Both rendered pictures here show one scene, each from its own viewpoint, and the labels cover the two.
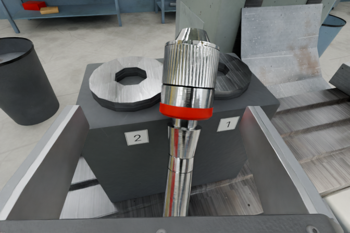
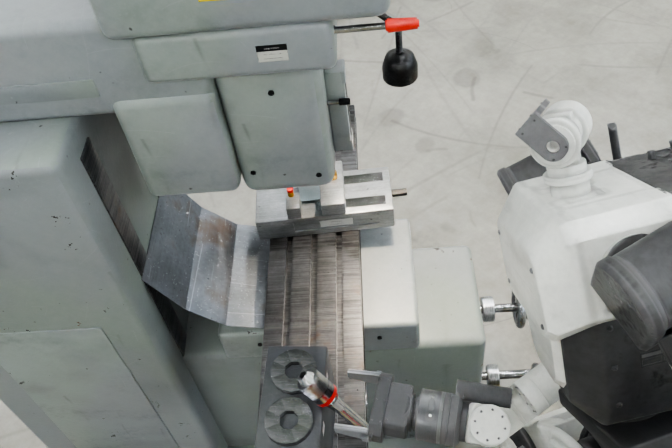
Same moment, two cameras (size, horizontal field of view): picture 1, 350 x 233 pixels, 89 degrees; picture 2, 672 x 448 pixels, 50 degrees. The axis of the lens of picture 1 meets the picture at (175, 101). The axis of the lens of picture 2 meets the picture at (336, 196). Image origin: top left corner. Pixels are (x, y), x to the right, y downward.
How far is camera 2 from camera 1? 1.25 m
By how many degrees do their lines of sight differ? 46
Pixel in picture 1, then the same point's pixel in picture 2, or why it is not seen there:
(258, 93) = (317, 354)
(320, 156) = (336, 313)
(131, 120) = (319, 424)
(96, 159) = not seen: outside the picture
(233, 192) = (346, 396)
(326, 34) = not seen: hidden behind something
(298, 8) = (160, 209)
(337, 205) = (371, 321)
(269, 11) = (153, 246)
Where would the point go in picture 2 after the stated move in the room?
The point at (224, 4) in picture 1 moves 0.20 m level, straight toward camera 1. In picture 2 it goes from (133, 299) to (206, 335)
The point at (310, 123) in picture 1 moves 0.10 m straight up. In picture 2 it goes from (305, 299) to (300, 274)
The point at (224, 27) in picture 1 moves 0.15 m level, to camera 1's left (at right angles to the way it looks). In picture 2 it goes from (144, 310) to (112, 369)
